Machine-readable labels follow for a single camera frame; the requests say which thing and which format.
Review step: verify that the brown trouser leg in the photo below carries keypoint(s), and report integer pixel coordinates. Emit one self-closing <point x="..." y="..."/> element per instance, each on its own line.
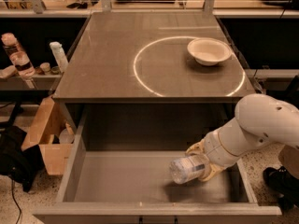
<point x="289" y="158"/>

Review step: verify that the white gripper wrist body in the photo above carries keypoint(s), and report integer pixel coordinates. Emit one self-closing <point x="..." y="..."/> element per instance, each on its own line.
<point x="214" y="148"/>

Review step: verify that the white paper bowl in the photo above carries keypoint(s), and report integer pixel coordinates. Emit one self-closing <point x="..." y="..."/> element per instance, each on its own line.
<point x="209" y="51"/>

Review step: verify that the black shoe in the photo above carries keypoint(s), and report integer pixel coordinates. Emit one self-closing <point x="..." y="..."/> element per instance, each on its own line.
<point x="281" y="181"/>

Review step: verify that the wooden box on floor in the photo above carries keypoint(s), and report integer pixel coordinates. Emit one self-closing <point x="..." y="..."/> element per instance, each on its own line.
<point x="44" y="132"/>

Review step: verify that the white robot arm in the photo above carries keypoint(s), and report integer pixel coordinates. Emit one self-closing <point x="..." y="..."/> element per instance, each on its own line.
<point x="260" y="120"/>

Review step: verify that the small jar on shelf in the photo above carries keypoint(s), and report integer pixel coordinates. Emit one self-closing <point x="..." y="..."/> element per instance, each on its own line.
<point x="45" y="67"/>

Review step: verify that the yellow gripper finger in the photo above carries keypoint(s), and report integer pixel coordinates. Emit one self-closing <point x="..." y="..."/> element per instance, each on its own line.
<point x="215" y="169"/>
<point x="196" y="148"/>

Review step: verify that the white bottle on shelf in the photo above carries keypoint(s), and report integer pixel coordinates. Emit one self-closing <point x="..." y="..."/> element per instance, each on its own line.
<point x="59" y="55"/>

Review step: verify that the pale object on shelf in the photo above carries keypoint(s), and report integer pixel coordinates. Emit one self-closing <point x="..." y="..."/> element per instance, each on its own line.
<point x="9" y="71"/>

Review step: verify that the black bag on floor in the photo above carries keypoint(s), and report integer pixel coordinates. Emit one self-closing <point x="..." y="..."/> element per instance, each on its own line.
<point x="20" y="165"/>

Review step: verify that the open grey top drawer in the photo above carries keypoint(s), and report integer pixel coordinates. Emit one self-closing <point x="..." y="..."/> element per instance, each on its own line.
<point x="118" y="171"/>

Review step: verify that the clear blue plastic bottle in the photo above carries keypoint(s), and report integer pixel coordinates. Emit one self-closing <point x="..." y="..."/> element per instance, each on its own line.
<point x="188" y="168"/>

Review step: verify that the red labelled bottle on shelf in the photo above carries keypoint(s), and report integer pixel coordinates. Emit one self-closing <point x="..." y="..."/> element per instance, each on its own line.
<point x="17" y="55"/>

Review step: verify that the grey drawer cabinet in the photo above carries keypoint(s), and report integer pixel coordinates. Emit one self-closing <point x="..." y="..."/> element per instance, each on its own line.
<point x="132" y="85"/>

